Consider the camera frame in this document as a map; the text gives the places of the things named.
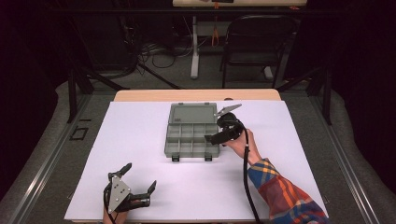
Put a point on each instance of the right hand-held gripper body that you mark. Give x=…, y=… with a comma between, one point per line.
x=230, y=126

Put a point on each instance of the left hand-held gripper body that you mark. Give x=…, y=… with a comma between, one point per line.
x=117, y=192

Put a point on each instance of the grey plastic compartment box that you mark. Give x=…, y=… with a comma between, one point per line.
x=193, y=115

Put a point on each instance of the person's right hand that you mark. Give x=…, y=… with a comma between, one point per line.
x=239, y=147

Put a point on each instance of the person's left hand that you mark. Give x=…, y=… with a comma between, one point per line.
x=112, y=217

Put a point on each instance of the white table sheet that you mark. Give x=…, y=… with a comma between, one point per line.
x=140, y=149

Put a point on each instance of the wooden table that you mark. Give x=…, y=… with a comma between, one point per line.
x=186, y=95

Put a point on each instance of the white-legged wooden desk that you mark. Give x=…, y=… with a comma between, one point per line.
x=195, y=46

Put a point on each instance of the black folding chair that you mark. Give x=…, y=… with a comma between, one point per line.
x=258, y=34

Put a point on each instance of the aluminium floor rail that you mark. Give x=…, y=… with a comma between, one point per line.
x=345, y=165
x=46, y=165

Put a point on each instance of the black metal frame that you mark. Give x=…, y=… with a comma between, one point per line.
x=72, y=93

